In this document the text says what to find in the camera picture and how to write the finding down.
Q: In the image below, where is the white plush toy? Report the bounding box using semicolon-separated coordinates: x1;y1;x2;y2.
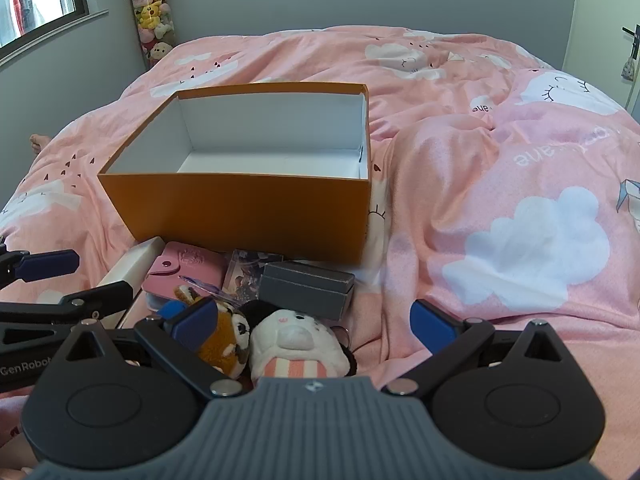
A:
240;300;358;392

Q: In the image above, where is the illustrated card pack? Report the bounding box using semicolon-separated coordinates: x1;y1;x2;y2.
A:
220;249;281;306

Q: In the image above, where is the brown plush toy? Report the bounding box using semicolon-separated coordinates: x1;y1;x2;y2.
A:
172;285;251;381

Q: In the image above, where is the orange cardboard box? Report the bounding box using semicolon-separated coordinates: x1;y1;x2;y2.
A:
96;81;373;266

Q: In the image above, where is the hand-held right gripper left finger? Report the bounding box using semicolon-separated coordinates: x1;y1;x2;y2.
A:
64;300;241;401

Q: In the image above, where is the clear tube of plush toys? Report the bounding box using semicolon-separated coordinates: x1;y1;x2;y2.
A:
119;0;178;68

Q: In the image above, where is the pink card wallet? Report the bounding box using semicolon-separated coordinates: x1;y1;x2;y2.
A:
141;241;231;311

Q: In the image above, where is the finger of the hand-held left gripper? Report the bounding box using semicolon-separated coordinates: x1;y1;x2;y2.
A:
0;242;81;291
0;280;135;346

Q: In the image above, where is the black door handle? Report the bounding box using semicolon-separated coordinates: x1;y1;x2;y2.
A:
621;25;640;61

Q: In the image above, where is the white glasses case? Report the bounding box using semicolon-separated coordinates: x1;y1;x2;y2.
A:
95;236;166;331

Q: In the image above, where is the white door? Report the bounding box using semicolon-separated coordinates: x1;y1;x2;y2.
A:
562;0;640;111

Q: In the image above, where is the pink cloud print blanket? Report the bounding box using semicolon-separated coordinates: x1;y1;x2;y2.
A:
0;25;640;480

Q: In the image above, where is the dark grey small box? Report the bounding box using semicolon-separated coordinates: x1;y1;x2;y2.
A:
259;260;356;322

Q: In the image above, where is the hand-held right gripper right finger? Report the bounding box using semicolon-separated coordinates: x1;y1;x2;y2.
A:
381;299;576;402

